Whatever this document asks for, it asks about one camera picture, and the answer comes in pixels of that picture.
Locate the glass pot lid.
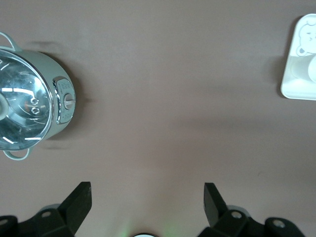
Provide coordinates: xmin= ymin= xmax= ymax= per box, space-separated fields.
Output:
xmin=0 ymin=48 xmax=54 ymax=151

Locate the brown table mat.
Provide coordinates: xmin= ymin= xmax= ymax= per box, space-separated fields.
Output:
xmin=0 ymin=0 xmax=316 ymax=237

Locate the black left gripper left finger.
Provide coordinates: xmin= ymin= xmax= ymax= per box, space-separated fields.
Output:
xmin=0 ymin=182 xmax=92 ymax=237

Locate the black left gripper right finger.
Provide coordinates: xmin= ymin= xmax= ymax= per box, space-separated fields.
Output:
xmin=197 ymin=182 xmax=305 ymax=237

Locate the cream tray with bear print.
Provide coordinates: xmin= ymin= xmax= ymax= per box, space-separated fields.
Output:
xmin=280 ymin=13 xmax=316 ymax=101

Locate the grey-green electric cooking pot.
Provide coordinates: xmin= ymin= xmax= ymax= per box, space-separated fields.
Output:
xmin=0 ymin=31 xmax=76 ymax=161

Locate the cream paper cup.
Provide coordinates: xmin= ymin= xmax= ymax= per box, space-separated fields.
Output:
xmin=290 ymin=53 xmax=316 ymax=83

